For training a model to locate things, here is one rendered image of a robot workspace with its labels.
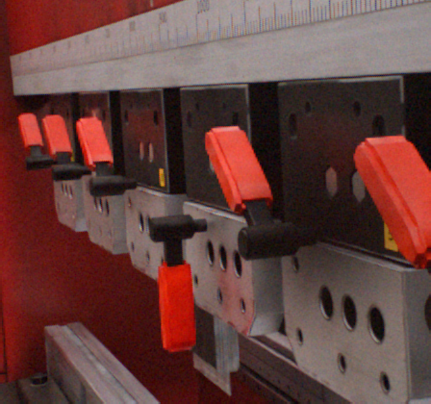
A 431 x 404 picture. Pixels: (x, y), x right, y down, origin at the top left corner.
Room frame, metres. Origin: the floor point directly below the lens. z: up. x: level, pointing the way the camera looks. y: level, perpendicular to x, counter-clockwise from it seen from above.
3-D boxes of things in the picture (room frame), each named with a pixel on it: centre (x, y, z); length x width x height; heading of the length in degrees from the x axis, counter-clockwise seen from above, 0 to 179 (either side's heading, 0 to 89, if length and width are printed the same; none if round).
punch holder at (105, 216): (1.12, 0.08, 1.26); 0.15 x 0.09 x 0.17; 18
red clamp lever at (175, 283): (0.74, 0.02, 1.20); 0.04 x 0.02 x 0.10; 108
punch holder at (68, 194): (1.31, 0.14, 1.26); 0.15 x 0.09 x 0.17; 18
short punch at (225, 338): (0.91, 0.01, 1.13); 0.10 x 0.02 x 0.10; 18
